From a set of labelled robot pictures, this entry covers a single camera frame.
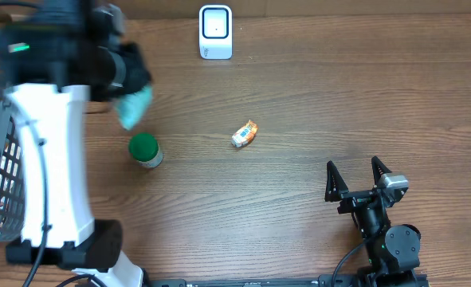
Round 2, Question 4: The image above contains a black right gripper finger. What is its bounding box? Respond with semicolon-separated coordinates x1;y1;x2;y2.
324;161;349;202
371;156;391;185

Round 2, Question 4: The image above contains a teal snack packet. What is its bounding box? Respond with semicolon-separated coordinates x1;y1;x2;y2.
114;85;153;130

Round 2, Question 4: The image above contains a green lid white jar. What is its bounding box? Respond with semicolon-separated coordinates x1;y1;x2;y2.
128;133;163;169

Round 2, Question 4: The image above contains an orange snack packet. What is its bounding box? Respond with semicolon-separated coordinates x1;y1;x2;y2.
231;120;258;147

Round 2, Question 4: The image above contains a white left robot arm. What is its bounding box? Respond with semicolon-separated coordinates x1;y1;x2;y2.
0;1;151;286

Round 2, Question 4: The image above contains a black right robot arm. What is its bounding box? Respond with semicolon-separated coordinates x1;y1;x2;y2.
324;156;429;286

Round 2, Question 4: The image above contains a white barcode scanner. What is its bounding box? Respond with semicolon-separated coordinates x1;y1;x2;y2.
198;4;233;60

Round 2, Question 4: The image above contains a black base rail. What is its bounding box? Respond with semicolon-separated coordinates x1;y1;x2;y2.
147;274;431;287

